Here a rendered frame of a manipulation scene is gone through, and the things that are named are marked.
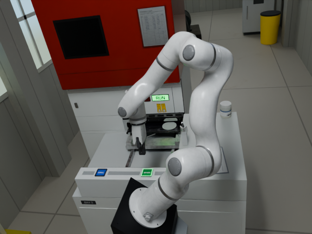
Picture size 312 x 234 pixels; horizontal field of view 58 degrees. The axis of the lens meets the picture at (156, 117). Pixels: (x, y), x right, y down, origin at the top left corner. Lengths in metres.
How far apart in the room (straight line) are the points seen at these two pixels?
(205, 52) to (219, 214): 0.95
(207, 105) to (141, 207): 0.54
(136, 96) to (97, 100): 0.87
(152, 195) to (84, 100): 1.08
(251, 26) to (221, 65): 5.66
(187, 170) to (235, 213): 0.69
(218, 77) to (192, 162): 0.32
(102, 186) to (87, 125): 0.71
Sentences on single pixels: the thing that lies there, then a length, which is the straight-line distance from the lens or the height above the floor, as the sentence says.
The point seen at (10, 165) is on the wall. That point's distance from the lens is 2.94.
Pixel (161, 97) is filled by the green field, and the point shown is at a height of 1.10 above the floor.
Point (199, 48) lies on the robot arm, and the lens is 0.95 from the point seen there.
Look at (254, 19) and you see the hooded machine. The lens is 6.64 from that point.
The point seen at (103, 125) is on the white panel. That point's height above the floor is 0.89.
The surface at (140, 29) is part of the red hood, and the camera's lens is 1.69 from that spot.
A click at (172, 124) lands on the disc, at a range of 1.96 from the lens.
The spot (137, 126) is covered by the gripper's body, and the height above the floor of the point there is 1.27.
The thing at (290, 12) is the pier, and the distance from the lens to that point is 5.77.
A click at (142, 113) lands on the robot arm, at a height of 1.32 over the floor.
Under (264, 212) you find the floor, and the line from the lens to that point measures 2.58.
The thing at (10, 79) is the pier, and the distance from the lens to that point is 2.78.
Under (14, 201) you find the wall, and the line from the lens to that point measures 3.05.
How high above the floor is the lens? 1.97
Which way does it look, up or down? 31 degrees down
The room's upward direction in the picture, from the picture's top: 10 degrees counter-clockwise
